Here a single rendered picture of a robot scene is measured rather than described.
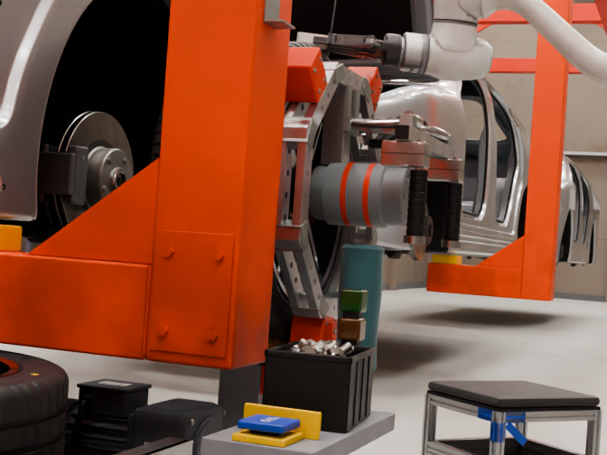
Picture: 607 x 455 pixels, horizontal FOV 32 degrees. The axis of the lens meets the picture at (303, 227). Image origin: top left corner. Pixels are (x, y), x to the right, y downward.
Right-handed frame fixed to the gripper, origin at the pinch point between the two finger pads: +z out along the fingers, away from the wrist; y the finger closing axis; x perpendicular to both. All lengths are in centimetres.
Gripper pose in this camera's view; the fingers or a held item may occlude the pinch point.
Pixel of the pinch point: (312, 41)
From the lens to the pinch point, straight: 243.5
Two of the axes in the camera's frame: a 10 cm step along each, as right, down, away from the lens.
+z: -9.9, -1.1, -0.8
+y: -0.9, 0.8, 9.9
